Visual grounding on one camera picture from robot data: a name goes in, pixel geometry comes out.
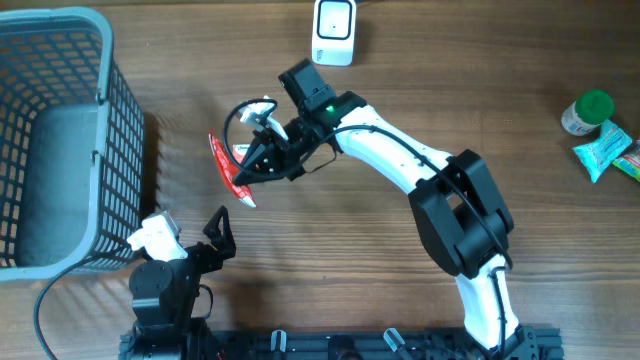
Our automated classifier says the green lid jar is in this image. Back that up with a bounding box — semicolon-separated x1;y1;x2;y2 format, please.
561;89;615;136

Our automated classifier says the grey plastic shopping basket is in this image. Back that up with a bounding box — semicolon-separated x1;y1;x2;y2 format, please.
1;7;145;282

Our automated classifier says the red Nescafe coffee stick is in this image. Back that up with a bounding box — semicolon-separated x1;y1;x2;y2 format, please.
208;130;256;208

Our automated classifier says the teal tissue wipes pack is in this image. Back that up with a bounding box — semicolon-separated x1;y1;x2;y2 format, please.
573;120;632;183

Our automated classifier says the green Haribo gummy bag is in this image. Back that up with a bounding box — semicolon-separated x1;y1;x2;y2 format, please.
613;140;640;181

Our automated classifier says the white barcode scanner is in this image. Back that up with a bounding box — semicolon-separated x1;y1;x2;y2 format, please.
311;0;357;67

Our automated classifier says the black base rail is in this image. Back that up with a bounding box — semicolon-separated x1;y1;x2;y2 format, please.
118;327;565;360

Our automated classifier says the small red white carton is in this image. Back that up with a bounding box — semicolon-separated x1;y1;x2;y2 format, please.
232;144;250;165

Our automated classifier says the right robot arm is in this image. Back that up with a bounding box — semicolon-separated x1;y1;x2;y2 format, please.
223;60;520;359

